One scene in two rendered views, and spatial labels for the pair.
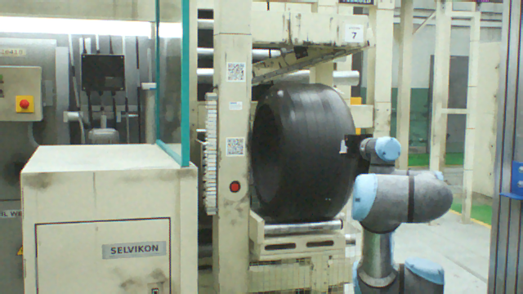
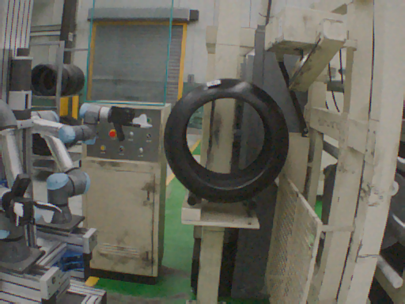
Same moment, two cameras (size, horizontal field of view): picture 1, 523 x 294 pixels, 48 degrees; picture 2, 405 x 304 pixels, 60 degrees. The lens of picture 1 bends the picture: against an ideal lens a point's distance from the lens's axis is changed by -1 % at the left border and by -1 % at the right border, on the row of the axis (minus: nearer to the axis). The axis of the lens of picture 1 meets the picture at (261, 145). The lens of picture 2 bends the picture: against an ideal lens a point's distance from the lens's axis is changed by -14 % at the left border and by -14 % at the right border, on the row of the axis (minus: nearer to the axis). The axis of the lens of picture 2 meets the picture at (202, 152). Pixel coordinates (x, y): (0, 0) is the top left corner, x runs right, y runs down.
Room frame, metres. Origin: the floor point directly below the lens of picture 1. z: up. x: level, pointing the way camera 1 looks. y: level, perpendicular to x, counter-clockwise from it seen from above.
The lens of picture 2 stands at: (2.93, -2.02, 1.44)
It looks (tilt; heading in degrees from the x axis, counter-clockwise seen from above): 10 degrees down; 108
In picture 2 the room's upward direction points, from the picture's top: 4 degrees clockwise
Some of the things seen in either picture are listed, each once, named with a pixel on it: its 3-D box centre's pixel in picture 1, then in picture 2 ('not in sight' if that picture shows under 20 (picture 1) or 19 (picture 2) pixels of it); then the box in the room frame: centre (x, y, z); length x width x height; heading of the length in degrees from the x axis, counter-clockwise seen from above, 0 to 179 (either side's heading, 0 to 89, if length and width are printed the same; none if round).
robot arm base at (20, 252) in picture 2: not in sight; (11, 244); (1.80, -0.97, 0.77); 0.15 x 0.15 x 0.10
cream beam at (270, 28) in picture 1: (296, 31); (297, 35); (2.77, -0.15, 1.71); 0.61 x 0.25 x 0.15; 107
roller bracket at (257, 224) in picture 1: (248, 220); not in sight; (2.40, 0.05, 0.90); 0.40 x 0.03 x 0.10; 17
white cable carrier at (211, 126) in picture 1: (212, 153); not in sight; (2.30, 0.19, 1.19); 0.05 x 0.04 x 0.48; 17
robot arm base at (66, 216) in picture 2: not in sight; (58, 210); (1.70, -0.49, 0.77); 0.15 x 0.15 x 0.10
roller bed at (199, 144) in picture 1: (218, 171); (290, 161); (2.75, 0.20, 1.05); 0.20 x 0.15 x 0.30; 107
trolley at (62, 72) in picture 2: not in sight; (55, 108); (-0.82, 2.58, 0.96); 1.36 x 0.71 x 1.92; 103
